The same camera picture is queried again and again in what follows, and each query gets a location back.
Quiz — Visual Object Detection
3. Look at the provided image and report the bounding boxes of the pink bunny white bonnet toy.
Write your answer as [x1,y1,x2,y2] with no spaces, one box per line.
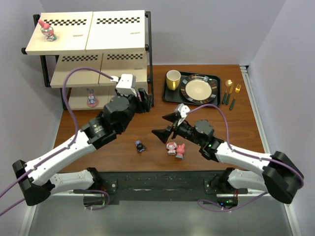
[166,142,177,155]

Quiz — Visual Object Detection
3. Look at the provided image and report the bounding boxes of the pink bunny blue skirt toy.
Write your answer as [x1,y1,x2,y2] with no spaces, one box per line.
[175,144,185,159]

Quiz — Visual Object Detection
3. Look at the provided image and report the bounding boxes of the purple bunny with pink bow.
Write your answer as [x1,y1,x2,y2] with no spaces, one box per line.
[87,88,98,108]

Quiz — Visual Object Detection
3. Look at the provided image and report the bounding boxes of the pink bunny green hat toy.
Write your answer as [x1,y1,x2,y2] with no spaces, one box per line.
[37,20,57,42]

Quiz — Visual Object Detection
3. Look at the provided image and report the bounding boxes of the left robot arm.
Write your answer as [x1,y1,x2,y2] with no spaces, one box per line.
[12,88,152,206]

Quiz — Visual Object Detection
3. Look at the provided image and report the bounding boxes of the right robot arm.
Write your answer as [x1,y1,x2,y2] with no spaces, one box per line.
[152,113,304,204]

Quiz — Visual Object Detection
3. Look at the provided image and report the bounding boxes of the beige black three-tier shelf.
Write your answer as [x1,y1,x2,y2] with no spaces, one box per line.
[21,10,154,110]

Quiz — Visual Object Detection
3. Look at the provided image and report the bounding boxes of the black plastic tray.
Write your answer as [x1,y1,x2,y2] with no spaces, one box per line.
[162,71,221,106]

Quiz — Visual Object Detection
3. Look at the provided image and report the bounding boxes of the black imp toy left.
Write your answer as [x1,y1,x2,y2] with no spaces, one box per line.
[135,140,147,153]

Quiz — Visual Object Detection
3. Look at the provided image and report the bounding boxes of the yellow ceramic mug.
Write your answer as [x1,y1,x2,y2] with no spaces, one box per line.
[166,70,181,90]

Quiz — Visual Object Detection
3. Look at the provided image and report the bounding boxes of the striped rim dinner plate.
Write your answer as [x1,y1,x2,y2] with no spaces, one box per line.
[180,74,218,104]

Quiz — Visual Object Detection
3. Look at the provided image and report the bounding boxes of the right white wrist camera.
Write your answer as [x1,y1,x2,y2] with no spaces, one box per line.
[174,103,190,126]

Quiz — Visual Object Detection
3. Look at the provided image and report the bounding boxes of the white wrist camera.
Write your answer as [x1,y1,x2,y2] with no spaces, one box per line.
[110,74,136,96]
[174,103,190,126]

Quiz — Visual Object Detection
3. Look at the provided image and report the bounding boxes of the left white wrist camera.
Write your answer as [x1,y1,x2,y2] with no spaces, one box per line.
[110,74,136,96]

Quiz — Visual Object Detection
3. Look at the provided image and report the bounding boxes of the gold knife green handle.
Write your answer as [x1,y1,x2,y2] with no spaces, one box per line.
[225,82,234,105]

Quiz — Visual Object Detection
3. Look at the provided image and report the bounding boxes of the gold spoon green handle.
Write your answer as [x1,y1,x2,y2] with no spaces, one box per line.
[221,79,233,104]

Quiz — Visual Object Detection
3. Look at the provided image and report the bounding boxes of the gold fork green handle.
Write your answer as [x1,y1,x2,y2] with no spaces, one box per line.
[229,84,241,110]

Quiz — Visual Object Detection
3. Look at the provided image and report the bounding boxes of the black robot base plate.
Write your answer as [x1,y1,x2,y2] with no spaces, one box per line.
[72,169,248,207]

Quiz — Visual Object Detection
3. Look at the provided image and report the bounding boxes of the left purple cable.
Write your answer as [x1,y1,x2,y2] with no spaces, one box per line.
[0,67,116,216]

